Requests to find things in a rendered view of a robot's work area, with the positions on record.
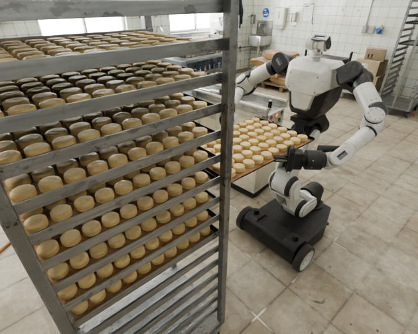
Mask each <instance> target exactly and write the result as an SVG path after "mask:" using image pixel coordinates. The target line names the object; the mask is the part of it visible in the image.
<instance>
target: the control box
mask: <svg viewBox="0 0 418 334"><path fill-rule="evenodd" d="M284 110H285V108H282V107H281V108H279V109H277V110H274V111H272V112H270V113H268V116H267V117H265V120H267V121H270V122H273V121H274V122H275V124H278V125H281V124H282V123H283V115H284ZM282 111H283V114H281V112H282ZM277 113H278V116H277V117H276V114H277ZM271 116H273V118H272V120H271V119H270V118H271ZM279 118H281V120H280V121H279Z"/></svg>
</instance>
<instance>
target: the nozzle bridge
mask: <svg viewBox="0 0 418 334"><path fill-rule="evenodd" d="M221 57H222V52H219V53H214V54H207V55H203V56H197V57H192V58H181V57H172V58H163V59H158V60H160V61H164V62H168V63H171V64H175V65H178V66H183V67H186V68H191V69H194V66H196V69H198V71H199V68H198V63H199V64H201V68H203V62H204V63H205V64H206V67H207V69H206V71H204V69H201V72H206V73H208V74H212V73H215V72H222V64H221V63H222V59H221ZM212 59H213V61H214V62H215V65H217V59H218V60H219V63H220V64H221V65H220V67H219V68H217V67H218V65H217V66H215V69H213V66H212V65H213V61H212ZM208 61H209V62H210V66H212V67H210V70H208Z"/></svg>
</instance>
